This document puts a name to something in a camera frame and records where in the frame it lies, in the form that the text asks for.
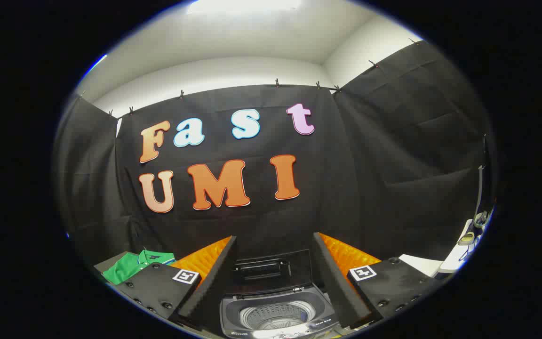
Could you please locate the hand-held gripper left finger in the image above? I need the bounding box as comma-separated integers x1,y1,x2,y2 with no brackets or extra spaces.
111,235,238,332

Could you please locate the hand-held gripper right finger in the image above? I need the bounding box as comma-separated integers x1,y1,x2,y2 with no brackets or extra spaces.
312,232,441,330

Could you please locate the dark transparent washing machine lid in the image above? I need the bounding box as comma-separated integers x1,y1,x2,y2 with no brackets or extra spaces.
228,250,315,296

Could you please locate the grey washing machine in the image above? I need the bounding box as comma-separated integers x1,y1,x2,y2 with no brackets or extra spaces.
219,284,342,339

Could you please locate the green polo shirt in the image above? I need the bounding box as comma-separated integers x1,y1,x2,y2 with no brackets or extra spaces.
103,250,176,285

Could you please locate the white table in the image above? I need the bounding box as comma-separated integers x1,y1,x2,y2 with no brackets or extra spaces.
399,219,488,278

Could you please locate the ceiling light panel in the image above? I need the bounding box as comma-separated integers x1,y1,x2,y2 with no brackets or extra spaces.
186,0,303,15

